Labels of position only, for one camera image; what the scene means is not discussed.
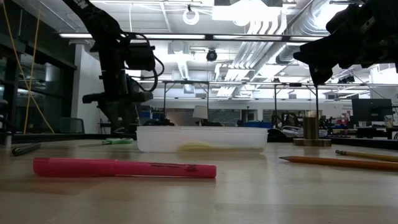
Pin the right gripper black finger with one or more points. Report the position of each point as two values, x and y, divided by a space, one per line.
326 59
323 46

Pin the black pen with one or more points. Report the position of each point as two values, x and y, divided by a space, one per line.
26 149

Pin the black ceiling spotlight cluster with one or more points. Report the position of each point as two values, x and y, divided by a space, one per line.
346 79

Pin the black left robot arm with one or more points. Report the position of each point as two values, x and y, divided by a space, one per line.
102 28

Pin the white lamp shade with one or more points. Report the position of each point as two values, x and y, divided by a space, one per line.
200 112

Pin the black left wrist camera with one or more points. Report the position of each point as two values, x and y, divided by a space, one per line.
140 56

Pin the grey mesh chair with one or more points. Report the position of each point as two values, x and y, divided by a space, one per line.
71 126

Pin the pink highlighter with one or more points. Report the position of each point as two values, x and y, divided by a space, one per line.
124 168

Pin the metal cylinder weight on base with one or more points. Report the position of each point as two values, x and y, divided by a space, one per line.
311 129

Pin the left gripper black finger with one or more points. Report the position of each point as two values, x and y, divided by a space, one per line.
130 119
113 116

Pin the clear box with orange lid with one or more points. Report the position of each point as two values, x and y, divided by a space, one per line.
155 140

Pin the wood-coloured pencil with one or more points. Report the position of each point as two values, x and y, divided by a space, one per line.
367 155

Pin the orange pencil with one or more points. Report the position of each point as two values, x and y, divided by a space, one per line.
342 162

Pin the white cylindrical post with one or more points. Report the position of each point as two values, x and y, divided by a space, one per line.
7 140

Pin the person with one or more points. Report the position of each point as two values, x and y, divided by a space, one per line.
291 119

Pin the blue storage bin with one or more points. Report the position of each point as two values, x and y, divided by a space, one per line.
256 124

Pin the yellow pen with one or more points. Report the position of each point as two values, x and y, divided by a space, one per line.
202 147

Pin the black background desk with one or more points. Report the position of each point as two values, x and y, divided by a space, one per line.
373 128

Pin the black computer monitor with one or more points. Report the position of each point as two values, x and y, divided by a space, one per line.
371 109

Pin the black distant workstation frame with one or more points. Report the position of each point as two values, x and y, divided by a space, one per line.
186 82

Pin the black overhead light bar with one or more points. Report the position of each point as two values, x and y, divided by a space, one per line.
209 37

